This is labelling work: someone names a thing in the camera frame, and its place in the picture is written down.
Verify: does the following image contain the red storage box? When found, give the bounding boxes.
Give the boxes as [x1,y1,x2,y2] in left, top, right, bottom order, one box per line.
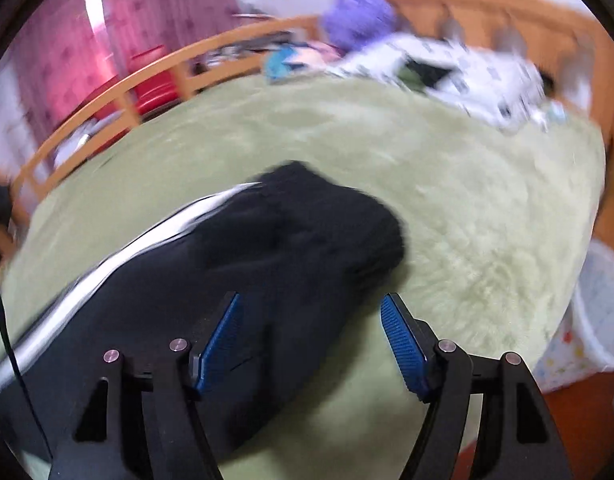
[128,44,179,116]

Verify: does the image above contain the black cable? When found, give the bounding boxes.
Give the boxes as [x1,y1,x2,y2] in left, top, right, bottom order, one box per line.
[0,263,56,466]

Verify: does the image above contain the pink patterned curtain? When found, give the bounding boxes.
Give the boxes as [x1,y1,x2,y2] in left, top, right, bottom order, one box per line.
[11,0,239,143]

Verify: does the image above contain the black pants with white stripe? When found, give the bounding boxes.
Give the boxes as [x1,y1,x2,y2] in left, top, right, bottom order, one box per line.
[0,162,405,458]

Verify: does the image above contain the white dotted laundry basket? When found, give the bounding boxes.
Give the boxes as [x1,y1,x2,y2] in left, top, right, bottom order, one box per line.
[534,240,614,392]

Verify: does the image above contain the teal character plush cushion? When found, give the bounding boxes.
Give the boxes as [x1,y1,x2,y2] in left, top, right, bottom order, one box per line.
[263,41,341,84]

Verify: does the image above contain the green fleece bed blanket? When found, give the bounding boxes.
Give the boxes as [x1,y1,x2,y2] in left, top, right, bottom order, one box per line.
[1,76,605,479]

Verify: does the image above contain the wooden bed frame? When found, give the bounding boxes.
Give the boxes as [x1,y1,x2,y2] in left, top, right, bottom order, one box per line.
[11,0,614,229]

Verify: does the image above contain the white patterned pillow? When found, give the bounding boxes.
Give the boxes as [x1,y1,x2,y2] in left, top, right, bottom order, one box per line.
[328,32,567,130]

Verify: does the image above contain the purple plush toy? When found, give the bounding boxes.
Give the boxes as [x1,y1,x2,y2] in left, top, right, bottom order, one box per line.
[320,0,397,52]

